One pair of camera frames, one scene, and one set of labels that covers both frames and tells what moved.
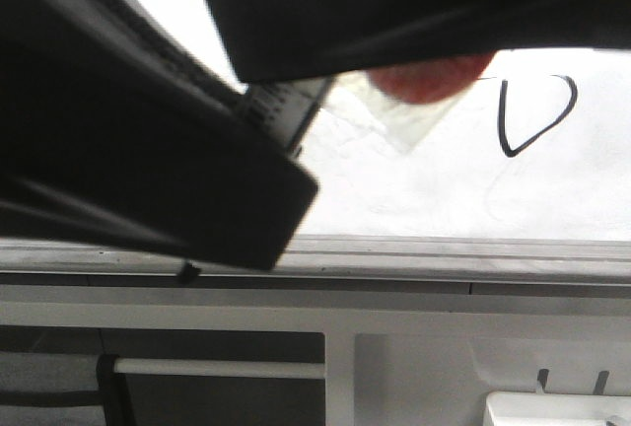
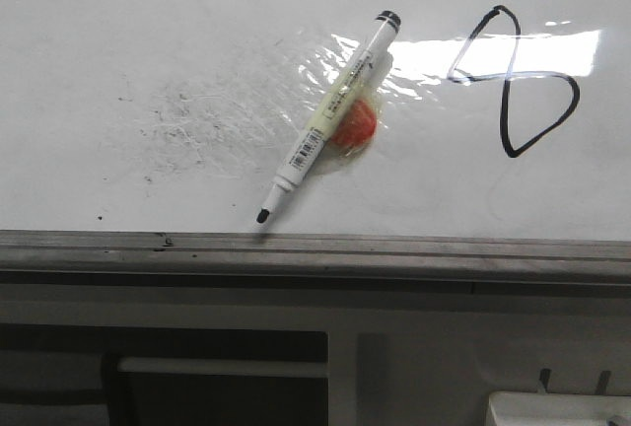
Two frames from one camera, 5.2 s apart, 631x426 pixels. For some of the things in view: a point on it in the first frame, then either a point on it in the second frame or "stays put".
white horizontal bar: x=235 y=369 stays put
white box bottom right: x=554 y=408 stays put
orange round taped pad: x=431 y=81 to x=355 y=130
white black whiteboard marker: x=285 y=109 to x=336 y=113
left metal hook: x=542 y=378 stays put
